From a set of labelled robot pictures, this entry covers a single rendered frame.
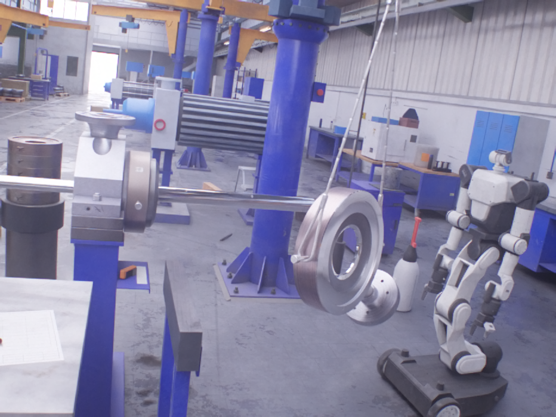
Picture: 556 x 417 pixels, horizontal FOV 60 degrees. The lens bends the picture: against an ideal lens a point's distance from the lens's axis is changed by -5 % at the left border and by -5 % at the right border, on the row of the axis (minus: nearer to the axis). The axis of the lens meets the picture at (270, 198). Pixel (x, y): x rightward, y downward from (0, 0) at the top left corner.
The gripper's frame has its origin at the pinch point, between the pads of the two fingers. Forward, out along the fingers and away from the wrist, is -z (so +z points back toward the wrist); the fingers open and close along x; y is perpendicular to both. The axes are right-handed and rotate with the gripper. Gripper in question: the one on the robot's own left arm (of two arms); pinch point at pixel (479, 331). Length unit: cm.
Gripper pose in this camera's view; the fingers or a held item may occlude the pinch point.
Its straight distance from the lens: 283.6
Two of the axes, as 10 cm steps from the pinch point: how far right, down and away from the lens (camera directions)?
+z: 3.2, -9.4, -1.4
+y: 3.2, 2.4, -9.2
